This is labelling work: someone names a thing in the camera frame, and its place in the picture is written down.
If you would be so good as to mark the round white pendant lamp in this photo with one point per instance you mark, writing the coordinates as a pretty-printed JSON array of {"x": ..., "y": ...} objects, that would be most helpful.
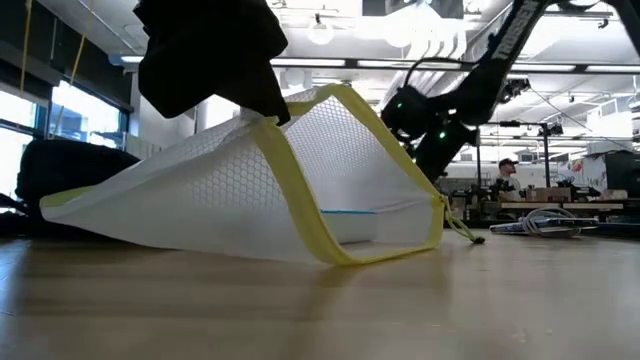
[{"x": 320, "y": 32}]

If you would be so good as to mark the black metal stand frame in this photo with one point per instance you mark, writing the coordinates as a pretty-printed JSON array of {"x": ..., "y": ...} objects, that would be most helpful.
[{"x": 546, "y": 160}]

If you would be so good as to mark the black distant robot arm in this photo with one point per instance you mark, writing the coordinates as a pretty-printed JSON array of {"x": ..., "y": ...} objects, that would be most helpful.
[{"x": 480, "y": 192}]

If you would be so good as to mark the person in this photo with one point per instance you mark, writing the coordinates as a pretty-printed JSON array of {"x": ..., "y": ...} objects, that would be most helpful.
[{"x": 509, "y": 182}]

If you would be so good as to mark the black hanging projector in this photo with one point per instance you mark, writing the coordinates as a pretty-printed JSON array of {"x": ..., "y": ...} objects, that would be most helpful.
[{"x": 517, "y": 87}]

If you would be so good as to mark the black backpack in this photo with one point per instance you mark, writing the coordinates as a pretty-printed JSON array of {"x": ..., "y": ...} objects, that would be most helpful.
[{"x": 65, "y": 165}]

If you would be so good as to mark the long strip light rail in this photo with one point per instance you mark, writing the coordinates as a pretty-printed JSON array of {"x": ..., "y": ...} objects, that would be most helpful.
[{"x": 310, "y": 62}]

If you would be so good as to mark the black aluminium table frame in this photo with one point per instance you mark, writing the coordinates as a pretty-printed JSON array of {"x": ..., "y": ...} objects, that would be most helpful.
[{"x": 620, "y": 230}]

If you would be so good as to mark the white box blue lid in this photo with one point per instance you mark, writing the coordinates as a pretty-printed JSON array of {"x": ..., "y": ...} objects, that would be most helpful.
[{"x": 350, "y": 227}]

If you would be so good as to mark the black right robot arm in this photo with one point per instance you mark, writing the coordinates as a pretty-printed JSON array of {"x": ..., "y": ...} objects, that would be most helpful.
[{"x": 500, "y": 50}]

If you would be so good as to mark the white mesh pouch yellow trim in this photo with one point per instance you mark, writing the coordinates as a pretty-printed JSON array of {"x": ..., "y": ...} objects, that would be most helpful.
[{"x": 200, "y": 210}]

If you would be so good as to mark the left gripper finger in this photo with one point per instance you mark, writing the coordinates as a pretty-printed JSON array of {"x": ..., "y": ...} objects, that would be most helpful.
[{"x": 260, "y": 97}]

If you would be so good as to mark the wooden workbench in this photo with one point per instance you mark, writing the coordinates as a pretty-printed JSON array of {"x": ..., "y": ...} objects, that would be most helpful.
[{"x": 600, "y": 205}]

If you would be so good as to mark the brown cardboard box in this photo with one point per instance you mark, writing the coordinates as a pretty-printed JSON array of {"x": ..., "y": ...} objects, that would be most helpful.
[{"x": 547, "y": 195}]

